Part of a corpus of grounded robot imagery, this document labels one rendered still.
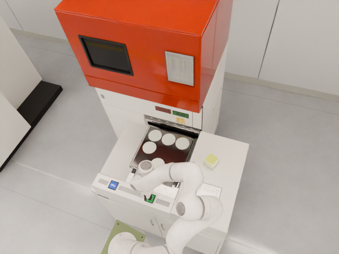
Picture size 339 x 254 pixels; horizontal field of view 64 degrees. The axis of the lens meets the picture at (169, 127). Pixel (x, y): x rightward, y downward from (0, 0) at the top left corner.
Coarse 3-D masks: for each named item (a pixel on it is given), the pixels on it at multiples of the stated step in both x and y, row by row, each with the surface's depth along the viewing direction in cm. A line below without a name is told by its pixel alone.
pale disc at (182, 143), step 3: (180, 138) 200; (183, 138) 200; (177, 141) 199; (180, 141) 199; (183, 141) 199; (186, 141) 199; (177, 144) 198; (180, 144) 198; (183, 144) 197; (186, 144) 197; (177, 147) 196; (180, 147) 196; (183, 147) 196; (186, 147) 196
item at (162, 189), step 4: (160, 184) 184; (156, 188) 182; (160, 188) 182; (164, 188) 182; (168, 188) 182; (172, 188) 181; (156, 192) 181; (160, 192) 181; (164, 192) 180; (168, 192) 180; (168, 196) 179
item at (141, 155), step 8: (152, 128) 207; (176, 136) 202; (184, 136) 201; (160, 144) 199; (144, 152) 196; (160, 152) 195; (168, 152) 195; (176, 152) 194; (184, 152) 194; (136, 160) 193; (168, 160) 191; (176, 160) 191; (184, 160) 190
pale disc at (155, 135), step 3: (150, 132) 205; (153, 132) 205; (156, 132) 205; (159, 132) 205; (150, 135) 204; (153, 135) 204; (156, 135) 204; (159, 135) 203; (150, 138) 202; (153, 138) 202; (156, 138) 202; (159, 138) 202
